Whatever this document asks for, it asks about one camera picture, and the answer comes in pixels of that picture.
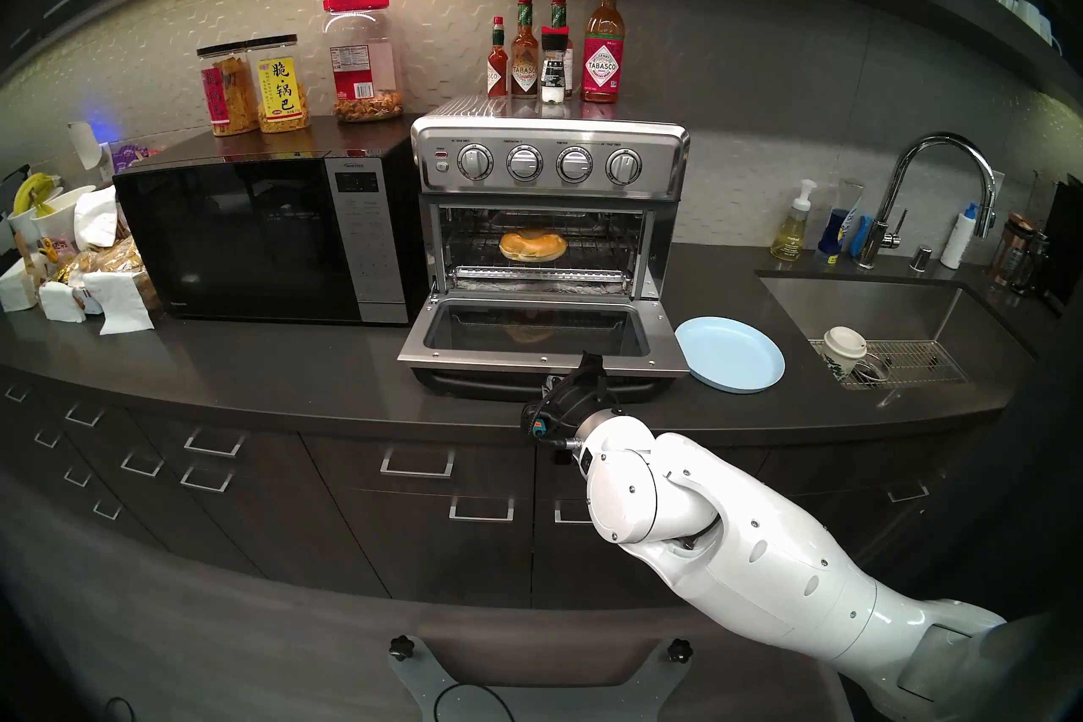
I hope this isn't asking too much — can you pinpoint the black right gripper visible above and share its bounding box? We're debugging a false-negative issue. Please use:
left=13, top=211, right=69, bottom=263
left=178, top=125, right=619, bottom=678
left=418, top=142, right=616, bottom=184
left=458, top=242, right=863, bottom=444
left=520, top=352, right=624, bottom=461

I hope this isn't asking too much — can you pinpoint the glass toaster oven door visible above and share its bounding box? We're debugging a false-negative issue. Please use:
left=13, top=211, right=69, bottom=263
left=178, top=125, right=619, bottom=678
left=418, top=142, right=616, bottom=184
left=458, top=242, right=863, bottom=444
left=398, top=296, right=690, bottom=401

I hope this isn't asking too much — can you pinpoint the golden brown bagel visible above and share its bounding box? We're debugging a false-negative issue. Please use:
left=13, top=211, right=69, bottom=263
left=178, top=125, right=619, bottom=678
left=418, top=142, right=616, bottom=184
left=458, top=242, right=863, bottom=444
left=499, top=228, right=569, bottom=263

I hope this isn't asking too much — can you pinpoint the stainless steel toaster oven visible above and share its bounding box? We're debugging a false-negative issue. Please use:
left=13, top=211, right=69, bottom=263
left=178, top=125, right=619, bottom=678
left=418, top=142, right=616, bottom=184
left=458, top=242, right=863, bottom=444
left=410, top=94, right=690, bottom=302

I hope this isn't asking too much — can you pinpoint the foil covered crumb tray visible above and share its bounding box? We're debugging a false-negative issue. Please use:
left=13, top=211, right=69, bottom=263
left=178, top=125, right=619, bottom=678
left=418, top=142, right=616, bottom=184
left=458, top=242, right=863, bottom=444
left=453, top=280, right=631, bottom=298

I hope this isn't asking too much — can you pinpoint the light blue plate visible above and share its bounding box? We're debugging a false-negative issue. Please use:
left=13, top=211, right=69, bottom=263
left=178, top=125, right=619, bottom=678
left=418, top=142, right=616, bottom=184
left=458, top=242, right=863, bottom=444
left=674, top=316, right=786, bottom=394

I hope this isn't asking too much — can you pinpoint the yellow soap pump bottle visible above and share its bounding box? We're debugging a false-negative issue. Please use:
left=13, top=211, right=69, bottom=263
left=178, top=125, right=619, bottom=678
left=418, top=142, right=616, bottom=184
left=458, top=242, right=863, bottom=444
left=770, top=179, right=818, bottom=263

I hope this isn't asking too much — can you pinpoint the paper cup white lid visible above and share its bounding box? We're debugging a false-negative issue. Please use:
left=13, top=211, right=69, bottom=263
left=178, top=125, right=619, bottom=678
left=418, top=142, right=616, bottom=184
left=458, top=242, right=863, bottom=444
left=822, top=325, right=869, bottom=383

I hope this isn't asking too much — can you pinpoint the dark wood drawer cabinet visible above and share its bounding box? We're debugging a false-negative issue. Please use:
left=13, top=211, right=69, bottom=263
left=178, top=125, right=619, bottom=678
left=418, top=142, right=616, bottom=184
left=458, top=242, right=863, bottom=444
left=0, top=357, right=991, bottom=611

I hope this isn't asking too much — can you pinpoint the blue dish soap bottle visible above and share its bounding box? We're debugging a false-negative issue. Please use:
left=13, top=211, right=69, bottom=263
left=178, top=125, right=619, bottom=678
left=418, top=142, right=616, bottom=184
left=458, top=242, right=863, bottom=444
left=818, top=209, right=872, bottom=260

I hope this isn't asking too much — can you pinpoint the stainless steel sink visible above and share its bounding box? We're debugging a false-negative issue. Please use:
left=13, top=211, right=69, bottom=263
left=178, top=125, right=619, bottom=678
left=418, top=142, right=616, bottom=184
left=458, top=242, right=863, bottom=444
left=756, top=270, right=1037, bottom=417

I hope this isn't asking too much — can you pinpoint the large orange Tabasco bottle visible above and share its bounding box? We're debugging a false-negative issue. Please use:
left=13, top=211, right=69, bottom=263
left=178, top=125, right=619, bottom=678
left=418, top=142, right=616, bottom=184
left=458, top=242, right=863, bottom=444
left=581, top=0, right=627, bottom=104

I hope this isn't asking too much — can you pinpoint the medium Tabasco sauce bottle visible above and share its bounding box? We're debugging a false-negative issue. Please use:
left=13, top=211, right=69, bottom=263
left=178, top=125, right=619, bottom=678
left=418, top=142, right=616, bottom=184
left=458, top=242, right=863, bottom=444
left=550, top=0, right=576, bottom=95
left=510, top=0, right=541, bottom=99

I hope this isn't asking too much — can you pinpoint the small red hot sauce bottle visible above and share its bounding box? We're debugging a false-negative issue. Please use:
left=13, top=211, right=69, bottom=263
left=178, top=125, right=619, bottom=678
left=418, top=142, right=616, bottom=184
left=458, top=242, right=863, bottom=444
left=487, top=16, right=510, bottom=98

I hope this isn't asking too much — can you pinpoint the grey robot mounting plate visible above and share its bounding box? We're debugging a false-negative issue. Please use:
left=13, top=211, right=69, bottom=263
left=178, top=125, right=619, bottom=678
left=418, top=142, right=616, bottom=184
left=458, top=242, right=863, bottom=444
left=389, top=636, right=695, bottom=722

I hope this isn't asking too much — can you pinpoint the black Panasonic microwave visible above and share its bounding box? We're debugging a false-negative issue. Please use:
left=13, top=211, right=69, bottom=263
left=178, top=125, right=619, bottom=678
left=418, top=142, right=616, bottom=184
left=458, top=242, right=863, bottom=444
left=113, top=137, right=428, bottom=325

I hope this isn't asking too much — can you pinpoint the clear jar red lid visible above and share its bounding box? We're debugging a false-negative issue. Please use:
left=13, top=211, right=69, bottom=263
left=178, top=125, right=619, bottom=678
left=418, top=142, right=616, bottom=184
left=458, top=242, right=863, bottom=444
left=323, top=0, right=404, bottom=123

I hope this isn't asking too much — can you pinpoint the white bottle blue cap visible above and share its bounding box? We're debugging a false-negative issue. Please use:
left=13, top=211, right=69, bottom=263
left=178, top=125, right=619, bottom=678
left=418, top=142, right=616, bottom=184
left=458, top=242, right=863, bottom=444
left=941, top=203, right=980, bottom=270

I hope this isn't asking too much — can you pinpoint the snack jar yellow label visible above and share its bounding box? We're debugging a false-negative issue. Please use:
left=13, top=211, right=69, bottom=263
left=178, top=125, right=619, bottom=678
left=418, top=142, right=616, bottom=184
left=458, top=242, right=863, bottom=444
left=248, top=35, right=311, bottom=134

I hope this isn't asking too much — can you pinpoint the chrome gooseneck faucet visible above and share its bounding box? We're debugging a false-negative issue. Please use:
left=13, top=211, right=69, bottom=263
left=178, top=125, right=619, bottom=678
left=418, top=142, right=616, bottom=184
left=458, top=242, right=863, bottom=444
left=859, top=132, right=999, bottom=271

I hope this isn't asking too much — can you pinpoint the glass copper French press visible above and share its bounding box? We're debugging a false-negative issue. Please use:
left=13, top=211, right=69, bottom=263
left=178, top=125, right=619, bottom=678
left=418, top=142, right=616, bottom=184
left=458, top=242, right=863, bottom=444
left=992, top=213, right=1050, bottom=290

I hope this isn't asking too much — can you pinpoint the snack jar red label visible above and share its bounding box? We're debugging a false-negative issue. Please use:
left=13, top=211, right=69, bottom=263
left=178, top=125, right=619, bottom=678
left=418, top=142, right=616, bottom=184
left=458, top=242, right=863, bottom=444
left=197, top=44, right=259, bottom=137

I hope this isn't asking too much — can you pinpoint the clear bag of bread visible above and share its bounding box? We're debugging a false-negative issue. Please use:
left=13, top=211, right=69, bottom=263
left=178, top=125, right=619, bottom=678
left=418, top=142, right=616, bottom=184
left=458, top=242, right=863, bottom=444
left=55, top=234, right=162, bottom=307

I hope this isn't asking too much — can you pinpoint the white upright tissue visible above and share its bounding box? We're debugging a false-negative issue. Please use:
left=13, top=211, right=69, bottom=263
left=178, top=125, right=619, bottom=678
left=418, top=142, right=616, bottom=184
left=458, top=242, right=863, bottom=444
left=74, top=185, right=119, bottom=249

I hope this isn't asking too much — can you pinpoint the small folded white napkin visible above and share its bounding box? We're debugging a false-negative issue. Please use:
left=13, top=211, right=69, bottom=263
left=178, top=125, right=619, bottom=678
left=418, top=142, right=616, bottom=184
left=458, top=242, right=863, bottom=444
left=40, top=280, right=87, bottom=324

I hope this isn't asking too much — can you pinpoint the white bowl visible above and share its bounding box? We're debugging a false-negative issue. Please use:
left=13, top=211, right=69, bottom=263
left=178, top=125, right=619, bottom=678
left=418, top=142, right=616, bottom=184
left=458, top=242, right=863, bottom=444
left=8, top=185, right=96, bottom=247

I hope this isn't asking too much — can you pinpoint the small white container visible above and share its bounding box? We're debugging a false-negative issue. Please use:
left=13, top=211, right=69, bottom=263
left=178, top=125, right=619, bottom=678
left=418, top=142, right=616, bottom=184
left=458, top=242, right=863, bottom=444
left=0, top=255, right=39, bottom=313

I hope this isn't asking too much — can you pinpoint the yellow banana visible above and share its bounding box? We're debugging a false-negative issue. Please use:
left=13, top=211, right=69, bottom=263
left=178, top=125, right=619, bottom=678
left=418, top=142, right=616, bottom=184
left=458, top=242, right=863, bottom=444
left=13, top=172, right=62, bottom=215

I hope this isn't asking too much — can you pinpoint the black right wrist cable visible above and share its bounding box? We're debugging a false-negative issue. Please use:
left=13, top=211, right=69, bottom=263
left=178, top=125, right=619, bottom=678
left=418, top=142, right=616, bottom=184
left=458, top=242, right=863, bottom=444
left=520, top=401, right=586, bottom=467

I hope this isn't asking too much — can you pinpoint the steel oven wire rack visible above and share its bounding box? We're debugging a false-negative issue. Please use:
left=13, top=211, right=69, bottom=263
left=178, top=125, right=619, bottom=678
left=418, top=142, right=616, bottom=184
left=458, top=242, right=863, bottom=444
left=453, top=264, right=631, bottom=286

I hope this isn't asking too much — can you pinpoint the wire air fryer basket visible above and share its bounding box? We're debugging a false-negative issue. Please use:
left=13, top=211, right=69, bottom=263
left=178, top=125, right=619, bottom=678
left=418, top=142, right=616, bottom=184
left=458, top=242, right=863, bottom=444
left=448, top=209, right=648, bottom=260

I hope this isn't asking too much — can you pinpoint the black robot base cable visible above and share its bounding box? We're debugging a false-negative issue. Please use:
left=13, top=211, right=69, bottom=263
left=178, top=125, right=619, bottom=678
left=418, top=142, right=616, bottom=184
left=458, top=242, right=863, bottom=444
left=433, top=682, right=515, bottom=722

